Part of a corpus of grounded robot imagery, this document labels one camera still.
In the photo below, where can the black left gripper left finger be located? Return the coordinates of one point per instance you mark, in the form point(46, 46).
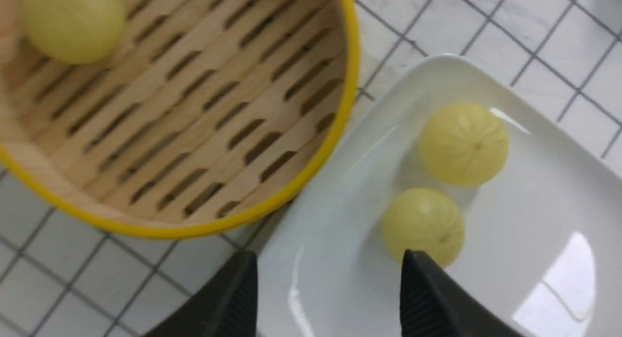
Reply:
point(226, 306)

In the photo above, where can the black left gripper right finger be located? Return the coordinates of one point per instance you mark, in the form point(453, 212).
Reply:
point(432, 304)

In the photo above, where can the yellow steamed bun front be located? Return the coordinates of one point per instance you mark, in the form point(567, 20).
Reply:
point(424, 219)

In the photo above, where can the yellow steamed bun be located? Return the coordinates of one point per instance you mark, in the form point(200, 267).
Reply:
point(424, 219)
point(464, 144)
point(75, 32)

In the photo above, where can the yellow steamed bun back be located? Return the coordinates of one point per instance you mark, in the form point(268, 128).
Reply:
point(75, 32)

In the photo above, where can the white square ceramic plate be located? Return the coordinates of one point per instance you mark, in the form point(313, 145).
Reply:
point(542, 239)

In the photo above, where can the yellow-rimmed bamboo steamer basket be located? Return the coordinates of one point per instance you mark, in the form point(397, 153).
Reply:
point(210, 115)

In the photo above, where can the white grid-pattern tablecloth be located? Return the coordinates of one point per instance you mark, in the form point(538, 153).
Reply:
point(62, 278)

